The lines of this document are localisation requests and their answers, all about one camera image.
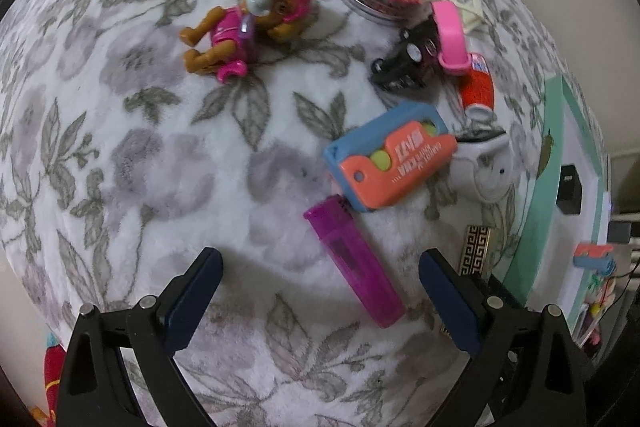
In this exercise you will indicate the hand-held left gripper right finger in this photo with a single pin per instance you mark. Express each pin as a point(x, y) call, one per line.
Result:
point(450, 302)

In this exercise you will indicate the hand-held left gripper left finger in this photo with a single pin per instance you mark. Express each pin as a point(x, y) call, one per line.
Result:
point(192, 302)

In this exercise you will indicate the teal-framed white tray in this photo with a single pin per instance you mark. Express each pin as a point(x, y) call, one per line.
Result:
point(555, 247)

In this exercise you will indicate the white earbud case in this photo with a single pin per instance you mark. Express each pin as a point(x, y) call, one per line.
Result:
point(487, 179)

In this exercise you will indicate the blue and orange toy knife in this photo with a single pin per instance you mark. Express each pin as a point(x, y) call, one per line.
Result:
point(385, 157)

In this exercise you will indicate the orange and white bottle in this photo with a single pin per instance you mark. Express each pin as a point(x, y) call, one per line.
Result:
point(477, 87)

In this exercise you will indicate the black toy car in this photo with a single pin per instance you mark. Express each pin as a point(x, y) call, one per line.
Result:
point(405, 62)

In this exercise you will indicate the gold and black patterned lighter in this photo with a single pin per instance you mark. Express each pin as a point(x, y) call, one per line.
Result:
point(475, 252)

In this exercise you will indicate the purple lighter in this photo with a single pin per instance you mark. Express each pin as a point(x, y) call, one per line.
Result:
point(355, 262)

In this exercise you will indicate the small colourful toy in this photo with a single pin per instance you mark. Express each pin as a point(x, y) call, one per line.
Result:
point(597, 307)

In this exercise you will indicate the small orange and blue toy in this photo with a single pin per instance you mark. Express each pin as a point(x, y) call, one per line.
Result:
point(592, 254)

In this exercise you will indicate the floral grey and white blanket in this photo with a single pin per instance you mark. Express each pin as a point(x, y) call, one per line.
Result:
point(150, 157)

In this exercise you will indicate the black square box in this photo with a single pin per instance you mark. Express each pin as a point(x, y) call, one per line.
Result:
point(570, 189)

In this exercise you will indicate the brown and pink dog figure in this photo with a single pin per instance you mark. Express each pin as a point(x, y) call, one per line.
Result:
point(235, 32)

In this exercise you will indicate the cream hair claw clip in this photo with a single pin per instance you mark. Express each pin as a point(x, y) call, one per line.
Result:
point(467, 2)

